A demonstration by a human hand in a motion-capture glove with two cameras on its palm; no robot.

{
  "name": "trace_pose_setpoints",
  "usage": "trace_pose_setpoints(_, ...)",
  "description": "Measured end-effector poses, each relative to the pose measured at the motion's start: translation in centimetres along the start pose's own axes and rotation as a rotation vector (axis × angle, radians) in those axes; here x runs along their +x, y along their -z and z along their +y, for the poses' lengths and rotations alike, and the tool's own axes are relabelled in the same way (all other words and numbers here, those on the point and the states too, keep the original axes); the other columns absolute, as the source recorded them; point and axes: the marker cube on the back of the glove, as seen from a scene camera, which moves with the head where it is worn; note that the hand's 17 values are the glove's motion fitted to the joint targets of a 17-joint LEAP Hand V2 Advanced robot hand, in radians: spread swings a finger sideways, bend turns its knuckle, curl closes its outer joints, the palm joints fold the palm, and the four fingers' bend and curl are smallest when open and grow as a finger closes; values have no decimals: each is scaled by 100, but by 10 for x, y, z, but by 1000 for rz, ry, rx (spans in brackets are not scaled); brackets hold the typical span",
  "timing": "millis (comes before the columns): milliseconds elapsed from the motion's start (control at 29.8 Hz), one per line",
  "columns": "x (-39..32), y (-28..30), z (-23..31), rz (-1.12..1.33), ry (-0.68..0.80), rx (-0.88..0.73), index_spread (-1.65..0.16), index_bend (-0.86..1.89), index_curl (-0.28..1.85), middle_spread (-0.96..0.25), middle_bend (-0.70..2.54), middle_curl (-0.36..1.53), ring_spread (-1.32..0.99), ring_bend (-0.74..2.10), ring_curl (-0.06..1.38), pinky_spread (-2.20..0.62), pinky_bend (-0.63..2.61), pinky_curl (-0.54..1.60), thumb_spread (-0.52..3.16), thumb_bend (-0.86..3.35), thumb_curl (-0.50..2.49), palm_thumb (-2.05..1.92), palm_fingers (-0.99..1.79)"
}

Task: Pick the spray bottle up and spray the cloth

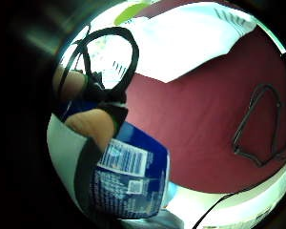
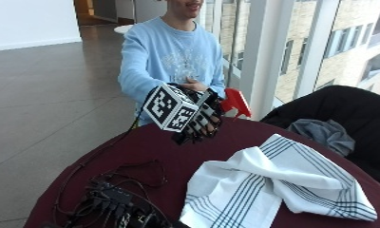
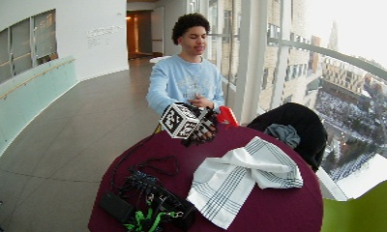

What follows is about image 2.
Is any white marker cube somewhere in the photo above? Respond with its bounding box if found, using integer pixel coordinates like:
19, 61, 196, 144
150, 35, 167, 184
142, 83, 211, 134

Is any red chair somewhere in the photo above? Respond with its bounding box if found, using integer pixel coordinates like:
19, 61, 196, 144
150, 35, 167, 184
219, 87, 253, 120

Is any the person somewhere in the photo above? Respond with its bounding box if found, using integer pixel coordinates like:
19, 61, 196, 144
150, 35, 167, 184
116, 0, 228, 127

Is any white window pillar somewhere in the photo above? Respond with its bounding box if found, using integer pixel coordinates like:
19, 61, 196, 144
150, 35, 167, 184
239, 0, 292, 122

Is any white round table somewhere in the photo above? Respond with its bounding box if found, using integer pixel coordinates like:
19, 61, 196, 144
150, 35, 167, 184
114, 24, 136, 35

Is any white striped kitchen towel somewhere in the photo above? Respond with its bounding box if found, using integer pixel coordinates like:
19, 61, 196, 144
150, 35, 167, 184
179, 133, 380, 228

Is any grey cloth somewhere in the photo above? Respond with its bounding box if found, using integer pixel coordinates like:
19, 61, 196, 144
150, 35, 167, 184
287, 118, 357, 157

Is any black electronics hub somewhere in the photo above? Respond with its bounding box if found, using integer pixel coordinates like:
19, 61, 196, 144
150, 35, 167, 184
86, 180, 136, 208

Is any black armchair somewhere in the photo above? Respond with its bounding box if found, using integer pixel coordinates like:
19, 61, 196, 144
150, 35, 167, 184
260, 85, 380, 193

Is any beige building outside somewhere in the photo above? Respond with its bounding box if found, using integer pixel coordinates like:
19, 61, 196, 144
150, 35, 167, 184
216, 0, 380, 105

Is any black glove cable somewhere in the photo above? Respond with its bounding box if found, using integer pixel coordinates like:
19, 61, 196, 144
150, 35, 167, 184
51, 89, 158, 219

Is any bundle of black cables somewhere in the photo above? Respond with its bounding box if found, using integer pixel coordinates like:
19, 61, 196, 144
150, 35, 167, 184
50, 159, 192, 228

